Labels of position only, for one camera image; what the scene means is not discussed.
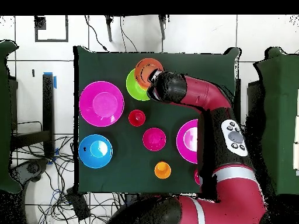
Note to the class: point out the red cup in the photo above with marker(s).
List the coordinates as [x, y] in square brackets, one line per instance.
[137, 117]

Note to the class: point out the green bowl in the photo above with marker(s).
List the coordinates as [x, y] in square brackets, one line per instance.
[134, 91]

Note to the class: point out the orange bowl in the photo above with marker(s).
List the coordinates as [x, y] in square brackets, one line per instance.
[143, 70]

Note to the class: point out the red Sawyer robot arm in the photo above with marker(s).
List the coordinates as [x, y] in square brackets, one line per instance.
[205, 93]

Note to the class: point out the small crimson bowl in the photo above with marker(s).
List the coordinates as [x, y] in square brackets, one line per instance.
[154, 139]

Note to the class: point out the large pink bowl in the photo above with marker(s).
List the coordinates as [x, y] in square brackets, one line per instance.
[101, 103]
[184, 140]

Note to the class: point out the orange cup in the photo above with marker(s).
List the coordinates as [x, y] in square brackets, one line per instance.
[162, 170]

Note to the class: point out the blue bowl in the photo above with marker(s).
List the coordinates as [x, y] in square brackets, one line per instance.
[95, 151]

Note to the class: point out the crimson cup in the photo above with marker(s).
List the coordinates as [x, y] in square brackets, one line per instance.
[197, 177]

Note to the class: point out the dark green tablecloth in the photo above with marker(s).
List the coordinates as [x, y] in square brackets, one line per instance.
[105, 60]

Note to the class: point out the metal chair leg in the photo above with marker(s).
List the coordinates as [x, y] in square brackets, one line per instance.
[162, 28]
[108, 30]

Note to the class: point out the blue tape strip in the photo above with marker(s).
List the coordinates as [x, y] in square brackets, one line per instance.
[55, 82]

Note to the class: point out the black power strip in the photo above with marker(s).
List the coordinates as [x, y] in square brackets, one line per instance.
[78, 205]

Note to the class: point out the green cloth side table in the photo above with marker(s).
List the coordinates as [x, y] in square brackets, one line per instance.
[280, 116]
[5, 116]

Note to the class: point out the black table frame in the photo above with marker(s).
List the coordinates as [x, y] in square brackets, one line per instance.
[48, 105]

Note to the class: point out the black pedestal leg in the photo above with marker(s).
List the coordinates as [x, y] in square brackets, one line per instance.
[31, 169]

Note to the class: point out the grey square floor frame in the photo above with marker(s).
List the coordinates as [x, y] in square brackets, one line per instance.
[51, 40]

